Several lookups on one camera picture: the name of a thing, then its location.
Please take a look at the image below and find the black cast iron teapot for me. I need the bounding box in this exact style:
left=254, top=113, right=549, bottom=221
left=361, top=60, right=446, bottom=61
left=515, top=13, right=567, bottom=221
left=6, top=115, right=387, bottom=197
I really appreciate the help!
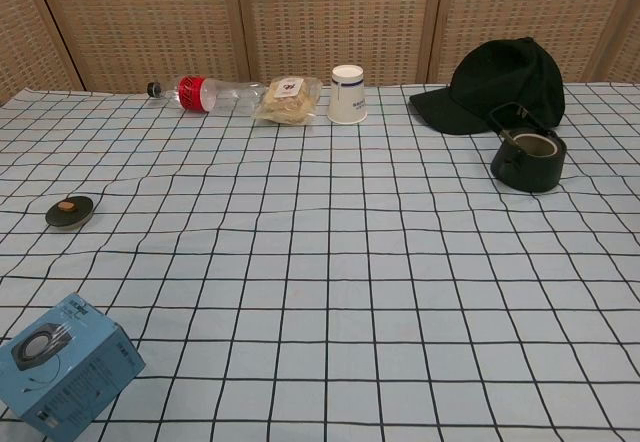
left=487, top=103, right=568, bottom=193

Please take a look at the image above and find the blue checkered tablecloth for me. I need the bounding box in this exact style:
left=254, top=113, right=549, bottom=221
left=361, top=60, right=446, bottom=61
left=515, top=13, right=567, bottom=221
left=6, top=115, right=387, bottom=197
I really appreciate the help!
left=0, top=80, right=640, bottom=442

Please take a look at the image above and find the clear bag of snacks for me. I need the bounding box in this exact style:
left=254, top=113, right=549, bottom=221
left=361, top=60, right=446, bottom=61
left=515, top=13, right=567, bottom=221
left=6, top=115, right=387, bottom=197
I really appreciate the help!
left=252, top=76, right=322, bottom=126

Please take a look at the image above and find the white paper cup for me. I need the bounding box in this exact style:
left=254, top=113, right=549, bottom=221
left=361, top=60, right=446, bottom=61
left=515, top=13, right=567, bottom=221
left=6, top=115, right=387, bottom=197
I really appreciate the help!
left=327, top=64, right=368, bottom=126

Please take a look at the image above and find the clear bottle with red label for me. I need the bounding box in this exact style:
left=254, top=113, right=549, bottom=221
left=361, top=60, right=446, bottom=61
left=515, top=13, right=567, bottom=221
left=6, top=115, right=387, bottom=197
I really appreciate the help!
left=145, top=75, right=270, bottom=115

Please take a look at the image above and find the woven rattan screen panel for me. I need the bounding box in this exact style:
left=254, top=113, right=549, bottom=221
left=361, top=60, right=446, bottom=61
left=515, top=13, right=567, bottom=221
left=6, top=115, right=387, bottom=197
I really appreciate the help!
left=428, top=0, right=624, bottom=86
left=234, top=0, right=447, bottom=87
left=29, top=0, right=251, bottom=92
left=583, top=0, right=640, bottom=84
left=0, top=0, right=85, bottom=107

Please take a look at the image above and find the black baseball cap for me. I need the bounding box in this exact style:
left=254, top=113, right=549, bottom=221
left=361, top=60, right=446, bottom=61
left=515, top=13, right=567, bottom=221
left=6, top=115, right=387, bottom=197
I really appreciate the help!
left=408, top=36, right=567, bottom=137

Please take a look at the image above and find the blue cardboard speaker box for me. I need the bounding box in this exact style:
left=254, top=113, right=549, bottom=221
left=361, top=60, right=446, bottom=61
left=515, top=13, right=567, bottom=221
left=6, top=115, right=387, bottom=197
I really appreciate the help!
left=0, top=292, right=147, bottom=439

